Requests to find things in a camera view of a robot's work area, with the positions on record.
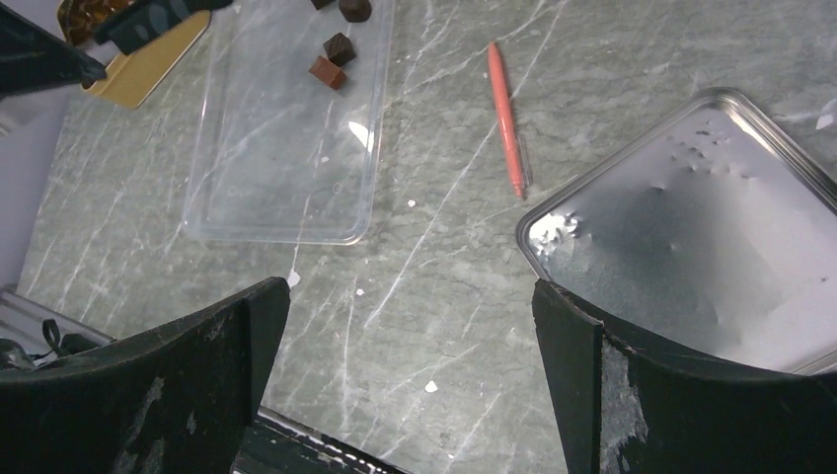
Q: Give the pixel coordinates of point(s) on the aluminium frame rail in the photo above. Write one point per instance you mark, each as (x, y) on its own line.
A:
(42, 333)

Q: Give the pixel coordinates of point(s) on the clear plastic tray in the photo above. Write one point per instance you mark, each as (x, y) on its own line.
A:
(279, 156)

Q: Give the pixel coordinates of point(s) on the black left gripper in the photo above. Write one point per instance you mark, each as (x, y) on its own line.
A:
(34, 60)

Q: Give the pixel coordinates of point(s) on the red pen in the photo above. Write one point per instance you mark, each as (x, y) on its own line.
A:
(511, 146)

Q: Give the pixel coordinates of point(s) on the silver tin lid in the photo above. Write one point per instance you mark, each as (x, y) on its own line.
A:
(712, 228)

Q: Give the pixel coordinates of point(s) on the gold chocolate tin box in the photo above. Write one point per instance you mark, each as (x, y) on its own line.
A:
(130, 78)

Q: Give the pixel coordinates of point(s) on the black metal tongs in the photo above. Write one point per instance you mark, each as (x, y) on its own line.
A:
(144, 21)

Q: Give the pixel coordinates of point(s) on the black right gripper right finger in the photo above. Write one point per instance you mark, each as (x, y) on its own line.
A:
(627, 400)

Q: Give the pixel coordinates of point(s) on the dark heart chocolate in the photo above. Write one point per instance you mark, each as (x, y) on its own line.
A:
(355, 11)

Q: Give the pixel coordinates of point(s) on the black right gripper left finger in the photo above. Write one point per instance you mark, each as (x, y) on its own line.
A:
(174, 399)

